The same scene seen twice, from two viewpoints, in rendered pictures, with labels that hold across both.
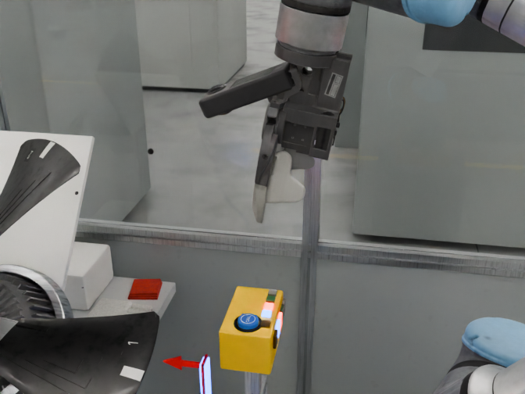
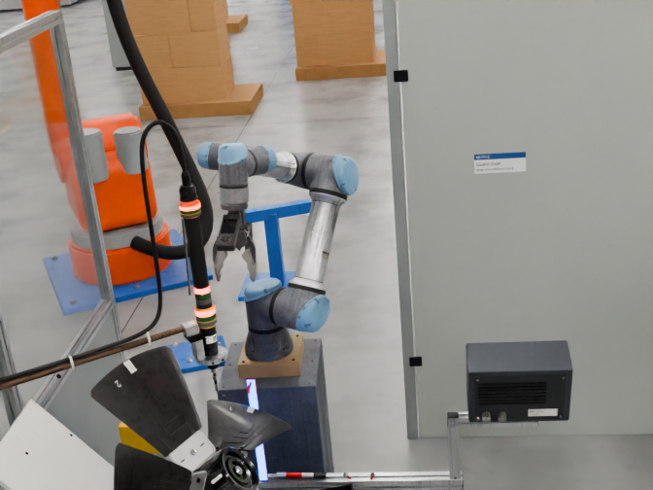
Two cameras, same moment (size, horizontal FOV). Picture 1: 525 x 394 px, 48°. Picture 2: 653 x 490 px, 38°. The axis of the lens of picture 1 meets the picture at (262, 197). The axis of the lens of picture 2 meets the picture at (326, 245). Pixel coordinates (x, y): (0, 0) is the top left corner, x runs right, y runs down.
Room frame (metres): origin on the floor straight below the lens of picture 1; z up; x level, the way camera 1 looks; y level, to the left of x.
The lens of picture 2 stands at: (0.56, 2.28, 2.46)
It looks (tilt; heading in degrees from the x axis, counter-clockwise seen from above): 23 degrees down; 267
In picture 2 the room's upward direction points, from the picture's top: 5 degrees counter-clockwise
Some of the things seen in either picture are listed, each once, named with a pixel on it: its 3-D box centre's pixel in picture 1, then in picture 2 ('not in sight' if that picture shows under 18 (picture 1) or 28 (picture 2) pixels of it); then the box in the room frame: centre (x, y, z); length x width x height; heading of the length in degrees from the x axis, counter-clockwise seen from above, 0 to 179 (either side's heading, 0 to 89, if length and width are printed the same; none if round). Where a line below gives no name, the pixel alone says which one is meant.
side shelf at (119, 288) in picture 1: (97, 305); not in sight; (1.29, 0.44, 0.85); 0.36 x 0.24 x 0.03; 80
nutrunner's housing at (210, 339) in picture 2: not in sight; (199, 273); (0.73, 0.43, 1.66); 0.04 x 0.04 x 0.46
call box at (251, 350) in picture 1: (252, 330); (154, 432); (0.96, 0.02, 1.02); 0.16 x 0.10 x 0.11; 170
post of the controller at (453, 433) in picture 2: not in sight; (454, 445); (0.14, 0.17, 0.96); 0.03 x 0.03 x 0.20; 80
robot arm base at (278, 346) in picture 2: not in sight; (267, 335); (0.62, -0.33, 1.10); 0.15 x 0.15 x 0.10
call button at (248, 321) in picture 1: (248, 321); not in sight; (0.91, 0.03, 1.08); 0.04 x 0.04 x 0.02
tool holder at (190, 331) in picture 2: not in sight; (205, 339); (0.74, 0.43, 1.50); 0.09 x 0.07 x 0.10; 25
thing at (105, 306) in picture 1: (120, 313); not in sight; (1.22, 0.36, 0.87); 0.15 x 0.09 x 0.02; 77
